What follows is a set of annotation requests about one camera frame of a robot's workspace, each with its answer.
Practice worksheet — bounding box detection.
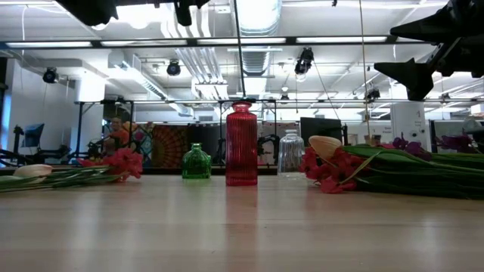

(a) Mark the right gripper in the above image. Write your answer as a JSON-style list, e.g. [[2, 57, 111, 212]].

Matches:
[[374, 0, 484, 101]]

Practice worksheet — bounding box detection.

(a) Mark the small tilted monitor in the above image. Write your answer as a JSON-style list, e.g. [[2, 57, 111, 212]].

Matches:
[[22, 122, 45, 148]]

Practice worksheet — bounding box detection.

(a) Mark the orange mandala tapestry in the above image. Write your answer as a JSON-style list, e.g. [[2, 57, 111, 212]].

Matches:
[[150, 124, 190, 168]]

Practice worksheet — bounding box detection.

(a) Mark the black computer monitor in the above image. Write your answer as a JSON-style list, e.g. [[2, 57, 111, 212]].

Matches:
[[300, 116, 344, 147]]

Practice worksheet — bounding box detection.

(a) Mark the green glass vase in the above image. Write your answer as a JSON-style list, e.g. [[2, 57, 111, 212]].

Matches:
[[181, 142, 213, 180]]

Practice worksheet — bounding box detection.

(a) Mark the tan hanging cord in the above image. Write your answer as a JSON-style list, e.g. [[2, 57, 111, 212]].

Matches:
[[358, 0, 370, 128]]

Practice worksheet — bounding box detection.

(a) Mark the grey partition panel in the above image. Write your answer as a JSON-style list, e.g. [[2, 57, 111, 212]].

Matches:
[[430, 119, 476, 152]]

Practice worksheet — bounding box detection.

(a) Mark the black aluminium table frame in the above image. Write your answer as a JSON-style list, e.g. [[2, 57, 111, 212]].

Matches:
[[0, 164, 281, 176]]

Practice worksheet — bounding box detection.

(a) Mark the person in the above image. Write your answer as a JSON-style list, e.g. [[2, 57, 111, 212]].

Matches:
[[102, 116, 132, 156]]

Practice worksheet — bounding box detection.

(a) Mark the clear ribbed glass vase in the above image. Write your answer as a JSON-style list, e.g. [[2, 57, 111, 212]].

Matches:
[[278, 129, 306, 178]]

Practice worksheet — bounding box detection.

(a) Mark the thin black hanging cable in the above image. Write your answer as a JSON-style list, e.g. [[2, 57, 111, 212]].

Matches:
[[233, 0, 247, 99]]

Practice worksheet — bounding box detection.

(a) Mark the white cylindrical air purifier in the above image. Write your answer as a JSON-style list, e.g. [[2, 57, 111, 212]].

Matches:
[[390, 101, 430, 152]]

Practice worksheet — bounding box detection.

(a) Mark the red ribbed glass vase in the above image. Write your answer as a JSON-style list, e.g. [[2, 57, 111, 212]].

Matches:
[[225, 100, 259, 187]]

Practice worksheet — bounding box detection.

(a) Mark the black rail with strip lights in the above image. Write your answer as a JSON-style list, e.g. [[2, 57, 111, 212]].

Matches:
[[0, 35, 436, 50]]

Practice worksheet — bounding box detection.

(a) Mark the multicolour patterned tapestry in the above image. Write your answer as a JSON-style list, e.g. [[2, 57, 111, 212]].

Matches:
[[123, 120, 153, 167]]

